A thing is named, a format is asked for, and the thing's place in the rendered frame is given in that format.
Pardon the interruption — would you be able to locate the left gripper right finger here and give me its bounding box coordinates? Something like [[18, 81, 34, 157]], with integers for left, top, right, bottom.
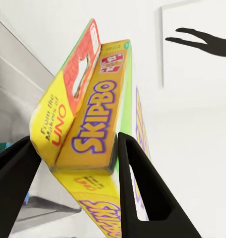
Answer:
[[118, 132, 202, 238]]

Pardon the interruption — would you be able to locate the toy box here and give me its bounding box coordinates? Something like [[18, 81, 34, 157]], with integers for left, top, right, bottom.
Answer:
[[0, 20, 82, 237]]

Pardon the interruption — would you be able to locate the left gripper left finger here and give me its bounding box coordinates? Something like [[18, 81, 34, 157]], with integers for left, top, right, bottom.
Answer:
[[0, 135, 42, 238]]

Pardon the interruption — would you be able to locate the board game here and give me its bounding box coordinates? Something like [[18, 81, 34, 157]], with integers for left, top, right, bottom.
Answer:
[[0, 142, 29, 206], [29, 18, 151, 238]]

